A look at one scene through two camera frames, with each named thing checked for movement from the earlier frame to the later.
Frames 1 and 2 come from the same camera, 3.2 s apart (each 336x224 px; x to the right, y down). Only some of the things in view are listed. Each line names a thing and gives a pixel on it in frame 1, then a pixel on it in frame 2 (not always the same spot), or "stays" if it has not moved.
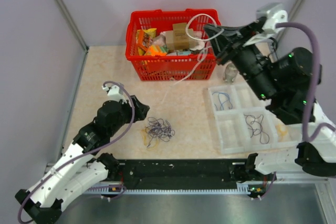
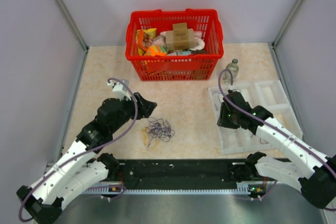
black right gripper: (226, 50) to (222, 120)
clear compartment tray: (245, 121) stays
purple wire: (158, 128) stays
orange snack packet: (143, 37) stays
